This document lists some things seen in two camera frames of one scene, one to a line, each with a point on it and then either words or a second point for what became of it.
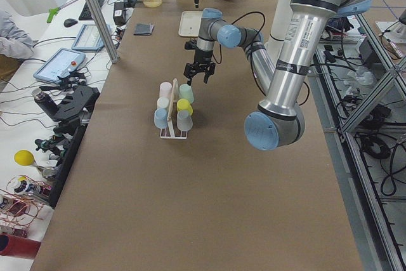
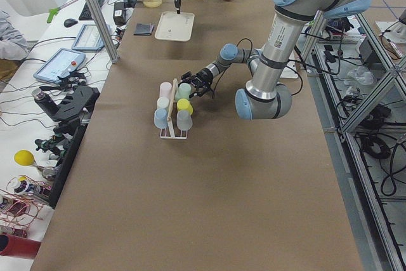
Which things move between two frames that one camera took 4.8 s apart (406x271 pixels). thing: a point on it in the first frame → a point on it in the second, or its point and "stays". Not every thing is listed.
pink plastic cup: [165, 89] stays
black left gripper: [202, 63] → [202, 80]
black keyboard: [85, 14] stays
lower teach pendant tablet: [62, 62] stays
